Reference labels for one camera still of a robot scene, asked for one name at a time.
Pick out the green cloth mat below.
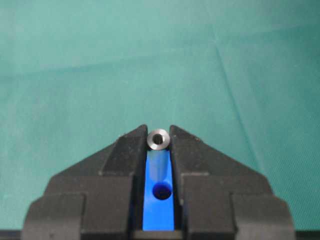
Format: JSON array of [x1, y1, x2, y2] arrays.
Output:
[[0, 0, 320, 231]]

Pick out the blue plastic gear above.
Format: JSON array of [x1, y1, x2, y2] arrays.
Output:
[[142, 150, 175, 232]]

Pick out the small silver metal shaft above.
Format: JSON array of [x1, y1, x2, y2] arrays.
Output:
[[146, 128, 171, 151]]

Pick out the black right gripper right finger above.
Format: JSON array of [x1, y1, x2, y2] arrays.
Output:
[[169, 125, 295, 240]]

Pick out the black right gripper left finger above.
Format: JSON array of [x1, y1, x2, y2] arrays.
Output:
[[21, 124, 148, 240]]

